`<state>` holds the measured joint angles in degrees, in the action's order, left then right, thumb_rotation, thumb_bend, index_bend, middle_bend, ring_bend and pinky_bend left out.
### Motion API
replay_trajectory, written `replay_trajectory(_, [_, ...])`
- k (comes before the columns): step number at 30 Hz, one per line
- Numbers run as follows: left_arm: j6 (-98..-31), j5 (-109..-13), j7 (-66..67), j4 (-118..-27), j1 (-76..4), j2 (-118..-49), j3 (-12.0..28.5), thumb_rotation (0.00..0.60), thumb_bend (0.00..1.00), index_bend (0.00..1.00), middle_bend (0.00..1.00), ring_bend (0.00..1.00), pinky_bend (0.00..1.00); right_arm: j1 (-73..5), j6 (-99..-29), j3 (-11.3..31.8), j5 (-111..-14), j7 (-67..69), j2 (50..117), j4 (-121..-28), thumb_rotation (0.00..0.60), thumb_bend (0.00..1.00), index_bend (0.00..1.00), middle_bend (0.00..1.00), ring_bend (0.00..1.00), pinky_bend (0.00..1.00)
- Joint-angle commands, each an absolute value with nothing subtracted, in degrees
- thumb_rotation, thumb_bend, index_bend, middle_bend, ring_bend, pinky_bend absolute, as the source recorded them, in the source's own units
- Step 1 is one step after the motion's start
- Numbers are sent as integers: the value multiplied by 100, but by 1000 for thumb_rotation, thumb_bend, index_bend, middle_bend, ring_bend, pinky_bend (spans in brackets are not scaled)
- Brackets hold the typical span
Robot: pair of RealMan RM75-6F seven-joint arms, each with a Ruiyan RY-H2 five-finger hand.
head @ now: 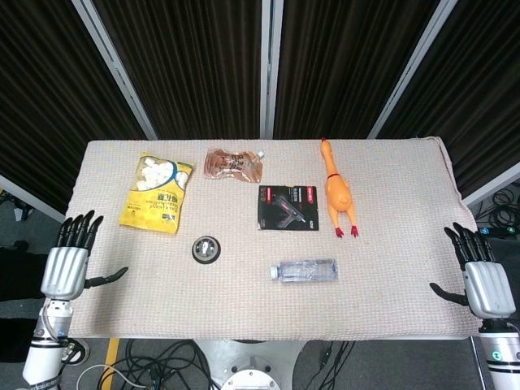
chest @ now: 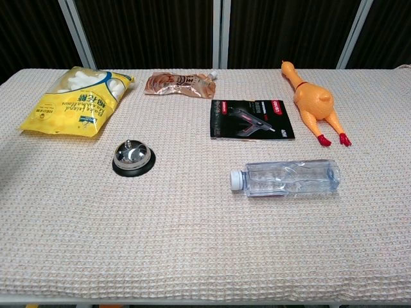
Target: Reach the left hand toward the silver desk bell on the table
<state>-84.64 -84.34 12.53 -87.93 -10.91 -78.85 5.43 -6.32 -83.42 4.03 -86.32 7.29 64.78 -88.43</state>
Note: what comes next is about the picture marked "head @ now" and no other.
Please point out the yellow floor tape strip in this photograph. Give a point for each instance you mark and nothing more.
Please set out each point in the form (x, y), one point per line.
(112, 361)

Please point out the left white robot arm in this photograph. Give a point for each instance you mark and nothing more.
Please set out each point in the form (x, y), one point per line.
(44, 345)

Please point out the brown spouted drink pouch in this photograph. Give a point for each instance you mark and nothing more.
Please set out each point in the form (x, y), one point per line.
(232, 165)

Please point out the beige woven table cloth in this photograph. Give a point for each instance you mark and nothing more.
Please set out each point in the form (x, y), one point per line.
(260, 292)

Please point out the yellow snack bag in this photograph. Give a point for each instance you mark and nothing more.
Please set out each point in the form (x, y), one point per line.
(155, 193)

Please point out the orange rubber chicken toy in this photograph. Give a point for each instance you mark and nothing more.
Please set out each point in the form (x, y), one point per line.
(338, 187)

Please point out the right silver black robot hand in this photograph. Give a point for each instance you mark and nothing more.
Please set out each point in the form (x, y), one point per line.
(485, 290)

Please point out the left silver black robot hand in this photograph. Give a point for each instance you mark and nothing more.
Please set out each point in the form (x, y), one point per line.
(65, 268)

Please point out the black glue gun package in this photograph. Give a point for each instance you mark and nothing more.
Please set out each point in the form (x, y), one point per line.
(288, 208)

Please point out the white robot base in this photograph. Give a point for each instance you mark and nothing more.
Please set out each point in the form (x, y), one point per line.
(248, 365)

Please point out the black pleated partition panel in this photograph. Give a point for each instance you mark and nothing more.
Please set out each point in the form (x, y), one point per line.
(467, 97)
(345, 65)
(48, 105)
(187, 65)

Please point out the grey metal partition post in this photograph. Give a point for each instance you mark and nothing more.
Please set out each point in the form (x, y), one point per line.
(410, 69)
(271, 69)
(114, 69)

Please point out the clear plastic water bottle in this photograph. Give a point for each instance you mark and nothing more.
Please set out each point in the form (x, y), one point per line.
(304, 270)

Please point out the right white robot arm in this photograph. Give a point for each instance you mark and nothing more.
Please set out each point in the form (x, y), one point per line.
(499, 352)

